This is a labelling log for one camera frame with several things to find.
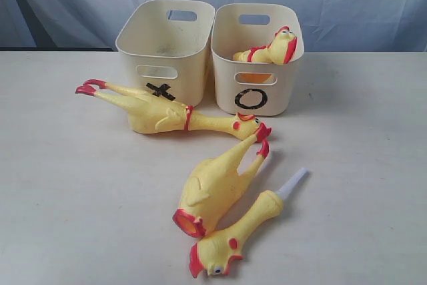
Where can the whole rubber chicken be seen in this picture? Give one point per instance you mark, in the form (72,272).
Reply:
(280,50)
(149,113)

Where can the headless rubber chicken body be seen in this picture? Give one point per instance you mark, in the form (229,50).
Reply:
(214,186)

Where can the rubber chicken head with tube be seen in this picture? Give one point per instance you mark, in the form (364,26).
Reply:
(215,252)

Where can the whole rubber chicken front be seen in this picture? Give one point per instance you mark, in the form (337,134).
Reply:
(280,50)

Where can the cream bin marked X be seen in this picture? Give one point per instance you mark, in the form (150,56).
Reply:
(165,48)

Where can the cream bin marked O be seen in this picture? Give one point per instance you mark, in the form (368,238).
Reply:
(249,86)

